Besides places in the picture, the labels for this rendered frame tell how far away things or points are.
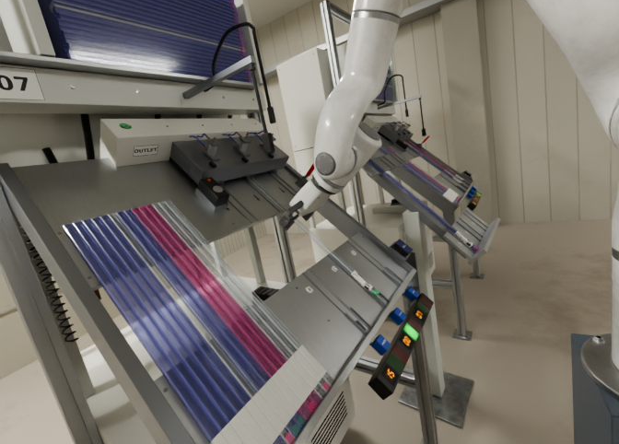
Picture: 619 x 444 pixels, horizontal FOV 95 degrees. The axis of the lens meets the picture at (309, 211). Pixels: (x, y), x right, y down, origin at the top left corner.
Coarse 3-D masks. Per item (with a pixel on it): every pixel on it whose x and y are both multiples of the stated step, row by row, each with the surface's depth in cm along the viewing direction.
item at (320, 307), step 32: (352, 256) 79; (384, 256) 85; (288, 288) 61; (320, 288) 65; (352, 288) 69; (384, 288) 74; (288, 320) 55; (320, 320) 58; (352, 320) 61; (320, 352) 53; (352, 352) 56; (160, 384) 39
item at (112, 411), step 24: (96, 360) 89; (144, 360) 84; (96, 384) 78; (96, 408) 69; (120, 408) 67; (336, 408) 104; (120, 432) 60; (144, 432) 59; (312, 432) 92; (336, 432) 103
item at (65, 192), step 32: (96, 160) 66; (32, 192) 53; (64, 192) 56; (96, 192) 59; (128, 192) 63; (160, 192) 67; (192, 192) 71; (256, 192) 83; (288, 192) 90; (64, 224) 51; (224, 224) 67; (96, 288) 46
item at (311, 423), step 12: (408, 276) 79; (396, 300) 69; (384, 312) 64; (372, 336) 58; (360, 348) 54; (348, 360) 53; (348, 372) 50; (336, 384) 47; (324, 396) 46; (324, 408) 43; (312, 420) 42; (300, 432) 40
